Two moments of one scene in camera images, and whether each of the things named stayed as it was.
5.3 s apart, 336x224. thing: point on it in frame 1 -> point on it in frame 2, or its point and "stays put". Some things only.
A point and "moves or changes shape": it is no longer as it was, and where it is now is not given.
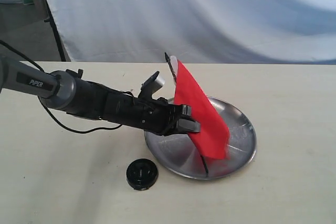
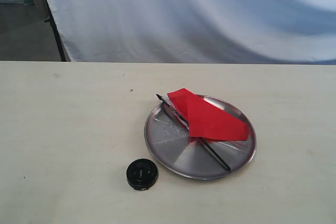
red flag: (213, 139) moves or changes shape
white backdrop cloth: (261, 18) stays put
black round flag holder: (142, 174) stays put
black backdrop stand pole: (51, 19) stays put
